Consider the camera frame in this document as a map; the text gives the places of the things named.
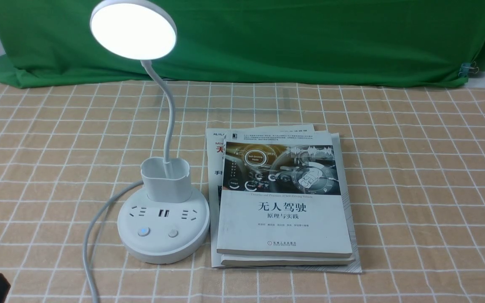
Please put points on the white desk lamp with sockets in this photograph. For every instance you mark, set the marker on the white desk lamp with sockets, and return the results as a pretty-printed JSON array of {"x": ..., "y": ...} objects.
[{"x": 167, "y": 219}]

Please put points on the middle white book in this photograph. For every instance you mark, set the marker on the middle white book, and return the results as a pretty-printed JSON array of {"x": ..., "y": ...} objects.
[{"x": 331, "y": 136}]

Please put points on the white book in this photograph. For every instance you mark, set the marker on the white book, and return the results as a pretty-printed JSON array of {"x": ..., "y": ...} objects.
[
  {"x": 215, "y": 154},
  {"x": 331, "y": 136}
]

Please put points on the green backdrop cloth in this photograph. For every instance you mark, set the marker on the green backdrop cloth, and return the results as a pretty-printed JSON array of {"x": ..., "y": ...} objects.
[{"x": 396, "y": 43}]

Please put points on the bottom white book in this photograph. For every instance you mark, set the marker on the bottom white book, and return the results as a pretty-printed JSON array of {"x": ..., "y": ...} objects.
[{"x": 215, "y": 154}]

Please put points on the top self-driving textbook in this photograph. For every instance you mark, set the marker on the top self-driving textbook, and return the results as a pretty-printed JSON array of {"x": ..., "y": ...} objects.
[{"x": 282, "y": 219}]

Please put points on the checkered beige tablecloth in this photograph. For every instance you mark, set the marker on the checkered beige tablecloth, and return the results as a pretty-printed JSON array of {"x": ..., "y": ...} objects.
[{"x": 414, "y": 161}]

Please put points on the blue binder clip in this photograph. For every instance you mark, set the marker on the blue binder clip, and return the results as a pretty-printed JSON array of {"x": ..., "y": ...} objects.
[{"x": 468, "y": 69}]

